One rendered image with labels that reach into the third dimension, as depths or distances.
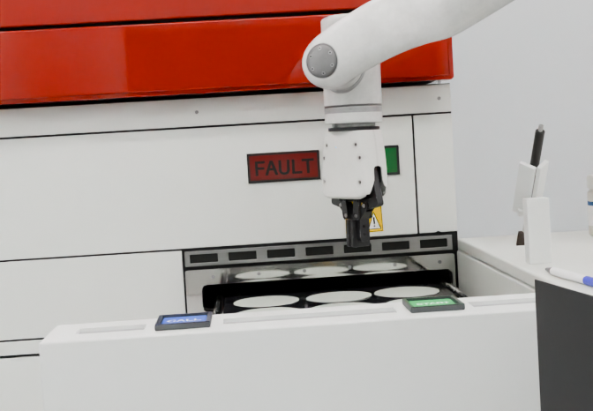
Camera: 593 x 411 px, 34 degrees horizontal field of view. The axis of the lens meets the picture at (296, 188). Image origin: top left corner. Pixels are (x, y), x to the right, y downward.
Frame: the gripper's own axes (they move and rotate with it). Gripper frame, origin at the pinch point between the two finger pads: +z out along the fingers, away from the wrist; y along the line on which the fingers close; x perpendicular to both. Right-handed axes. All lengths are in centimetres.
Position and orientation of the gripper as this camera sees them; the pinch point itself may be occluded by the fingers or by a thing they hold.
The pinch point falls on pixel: (357, 232)
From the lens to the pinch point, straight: 143.2
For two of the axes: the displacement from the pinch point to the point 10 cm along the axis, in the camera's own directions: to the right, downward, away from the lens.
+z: 0.4, 10.0, 0.5
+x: 8.1, -0.6, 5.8
